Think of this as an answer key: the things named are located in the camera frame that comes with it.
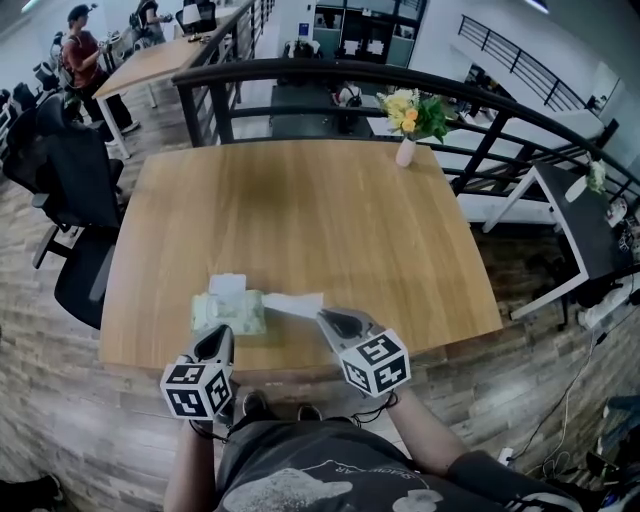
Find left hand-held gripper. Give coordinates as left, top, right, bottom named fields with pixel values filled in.
left=159, top=324, right=236, bottom=420

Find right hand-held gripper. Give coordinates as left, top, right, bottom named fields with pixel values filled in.
left=315, top=308, right=411, bottom=399

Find pale green tissue pack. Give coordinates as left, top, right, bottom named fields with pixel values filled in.
left=189, top=272, right=268, bottom=337

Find pulled white tissue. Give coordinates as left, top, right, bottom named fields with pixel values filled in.
left=262, top=291, right=325, bottom=320

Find person's left forearm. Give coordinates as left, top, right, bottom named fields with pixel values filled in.
left=162, top=418, right=227, bottom=512

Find person's right forearm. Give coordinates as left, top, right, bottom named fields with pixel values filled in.
left=387, top=387, right=471, bottom=476

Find person's left black shoe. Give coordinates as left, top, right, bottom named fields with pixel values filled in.
left=242, top=390, right=274, bottom=421

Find wooden table white legs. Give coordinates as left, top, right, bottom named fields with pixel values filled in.
left=98, top=138, right=504, bottom=374
left=92, top=34, right=224, bottom=159

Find person's dark printed shirt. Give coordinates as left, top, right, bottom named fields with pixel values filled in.
left=214, top=418, right=584, bottom=512

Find small white vase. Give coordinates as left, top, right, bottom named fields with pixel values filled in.
left=564, top=175, right=590, bottom=204
left=395, top=138, right=417, bottom=168

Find yellow flower bouquet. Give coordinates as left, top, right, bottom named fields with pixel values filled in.
left=375, top=88, right=457, bottom=144

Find black office chair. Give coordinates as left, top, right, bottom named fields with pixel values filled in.
left=174, top=2, right=219, bottom=36
left=31, top=94, right=126, bottom=331
left=2, top=104, right=56, bottom=197

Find black bag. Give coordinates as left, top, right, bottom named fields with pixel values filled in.
left=0, top=474, right=64, bottom=512

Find black table white legs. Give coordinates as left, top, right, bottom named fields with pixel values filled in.
left=482, top=160, right=640, bottom=321

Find black metal railing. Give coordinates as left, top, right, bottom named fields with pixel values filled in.
left=171, top=0, right=640, bottom=201

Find white flower bouquet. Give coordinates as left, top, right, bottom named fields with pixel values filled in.
left=585, top=159, right=607, bottom=195

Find small pink white object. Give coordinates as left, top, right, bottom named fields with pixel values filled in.
left=604, top=197, right=629, bottom=229

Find black framed glass partition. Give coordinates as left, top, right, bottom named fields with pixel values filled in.
left=312, top=0, right=429, bottom=69

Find black stair railing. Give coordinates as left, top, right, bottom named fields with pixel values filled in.
left=458, top=14, right=589, bottom=111

